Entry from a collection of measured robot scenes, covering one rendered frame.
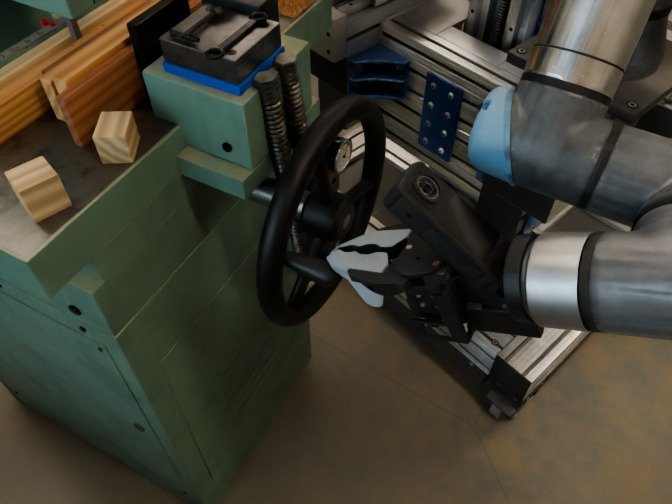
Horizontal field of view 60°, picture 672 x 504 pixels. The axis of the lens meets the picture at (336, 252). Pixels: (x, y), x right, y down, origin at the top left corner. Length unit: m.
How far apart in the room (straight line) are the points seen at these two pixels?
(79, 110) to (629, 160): 0.53
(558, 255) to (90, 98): 0.50
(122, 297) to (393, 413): 0.88
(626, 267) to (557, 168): 0.11
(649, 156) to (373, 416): 1.07
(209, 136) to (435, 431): 0.98
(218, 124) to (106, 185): 0.13
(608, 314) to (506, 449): 1.05
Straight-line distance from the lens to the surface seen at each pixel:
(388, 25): 1.24
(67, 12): 0.73
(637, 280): 0.44
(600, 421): 1.58
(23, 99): 0.76
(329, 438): 1.43
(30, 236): 0.64
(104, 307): 0.72
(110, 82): 0.72
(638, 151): 0.51
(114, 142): 0.66
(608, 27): 0.51
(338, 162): 1.01
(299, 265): 0.60
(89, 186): 0.66
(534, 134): 0.50
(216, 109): 0.65
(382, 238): 0.56
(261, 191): 0.73
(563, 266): 0.45
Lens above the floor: 1.32
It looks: 50 degrees down
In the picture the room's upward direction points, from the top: straight up
